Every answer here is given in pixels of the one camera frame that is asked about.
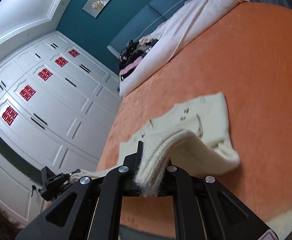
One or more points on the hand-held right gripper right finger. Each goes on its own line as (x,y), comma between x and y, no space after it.
(174,178)

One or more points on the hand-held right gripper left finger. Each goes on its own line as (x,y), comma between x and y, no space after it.
(132,170)

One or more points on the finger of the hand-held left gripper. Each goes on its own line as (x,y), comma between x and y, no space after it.
(74,174)

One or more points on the cream knit sweater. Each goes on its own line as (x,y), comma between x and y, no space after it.
(186,140)

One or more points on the pile of dark clothes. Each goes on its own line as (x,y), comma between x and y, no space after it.
(132,55)

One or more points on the white wardrobe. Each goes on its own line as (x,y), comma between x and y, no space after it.
(48,110)

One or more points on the red paper cutout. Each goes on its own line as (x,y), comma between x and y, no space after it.
(27,93)
(45,74)
(10,114)
(73,52)
(61,61)

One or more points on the cream fuzzy cloth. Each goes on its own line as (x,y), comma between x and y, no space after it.
(286,218)

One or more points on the orange plush blanket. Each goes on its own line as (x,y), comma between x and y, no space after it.
(248,80)

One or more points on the teal padded headboard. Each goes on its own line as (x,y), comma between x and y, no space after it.
(141,22)

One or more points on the white duvet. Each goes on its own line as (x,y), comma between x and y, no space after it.
(186,30)

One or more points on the black wall plug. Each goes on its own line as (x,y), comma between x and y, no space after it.
(33,191)

